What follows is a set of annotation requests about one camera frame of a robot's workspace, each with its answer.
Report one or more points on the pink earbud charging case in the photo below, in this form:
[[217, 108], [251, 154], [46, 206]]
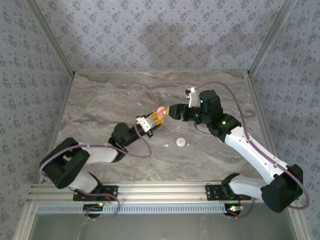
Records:
[[162, 112]]

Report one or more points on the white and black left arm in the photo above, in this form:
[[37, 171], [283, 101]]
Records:
[[97, 153]]

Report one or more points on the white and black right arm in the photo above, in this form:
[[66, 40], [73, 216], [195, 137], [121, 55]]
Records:
[[250, 152]]

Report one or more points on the white round puck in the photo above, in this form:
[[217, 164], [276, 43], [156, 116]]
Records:
[[180, 142]]

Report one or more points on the small black controller board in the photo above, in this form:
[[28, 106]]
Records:
[[233, 208], [93, 208]]

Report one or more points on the steel sheet shelf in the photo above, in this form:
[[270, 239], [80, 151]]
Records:
[[160, 227]]

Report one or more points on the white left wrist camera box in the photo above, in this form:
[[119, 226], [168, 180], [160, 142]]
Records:
[[144, 123]]

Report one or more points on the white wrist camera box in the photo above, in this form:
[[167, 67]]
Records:
[[192, 98], [144, 123]]

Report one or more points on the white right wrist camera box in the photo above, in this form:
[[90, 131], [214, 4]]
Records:
[[192, 98]]

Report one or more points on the aluminium frame side bar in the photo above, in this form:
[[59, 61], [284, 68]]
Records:
[[63, 112], [260, 112]]

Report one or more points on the aluminium mounting rail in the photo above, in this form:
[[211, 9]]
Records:
[[160, 191]]

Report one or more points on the aluminium frame post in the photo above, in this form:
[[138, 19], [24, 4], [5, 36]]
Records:
[[270, 37], [52, 37]]

